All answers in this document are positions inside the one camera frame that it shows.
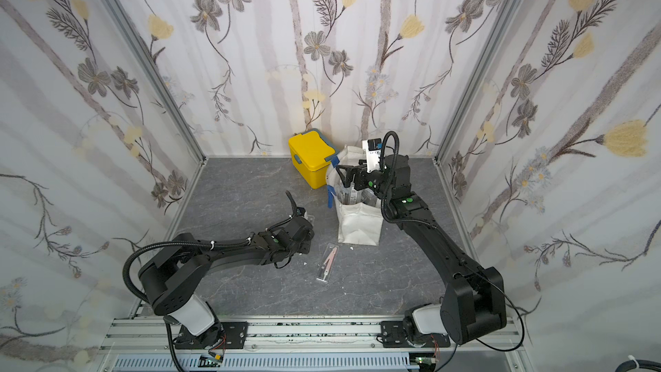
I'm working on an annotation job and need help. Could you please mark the clear case pink compass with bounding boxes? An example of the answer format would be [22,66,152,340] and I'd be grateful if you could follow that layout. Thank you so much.
[316,244,339,282]

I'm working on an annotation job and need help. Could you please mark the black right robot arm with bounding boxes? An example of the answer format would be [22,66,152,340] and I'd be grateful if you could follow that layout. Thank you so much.
[333,154,507,344]

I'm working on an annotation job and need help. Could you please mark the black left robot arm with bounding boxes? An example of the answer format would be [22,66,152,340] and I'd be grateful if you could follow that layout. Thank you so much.
[122,215,314,350]

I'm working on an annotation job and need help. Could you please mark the yellow lidded storage box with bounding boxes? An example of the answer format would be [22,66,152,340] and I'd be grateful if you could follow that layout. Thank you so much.
[288,128,337,189]

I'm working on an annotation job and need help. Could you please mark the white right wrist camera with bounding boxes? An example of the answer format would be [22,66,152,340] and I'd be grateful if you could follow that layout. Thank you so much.
[363,138,383,172]

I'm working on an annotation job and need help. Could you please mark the white canvas bag blue handles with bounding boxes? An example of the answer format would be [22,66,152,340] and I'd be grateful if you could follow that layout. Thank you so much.
[325,146,383,246]

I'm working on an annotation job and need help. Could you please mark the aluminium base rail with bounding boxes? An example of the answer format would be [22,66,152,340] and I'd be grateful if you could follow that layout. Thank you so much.
[97,314,533,372]

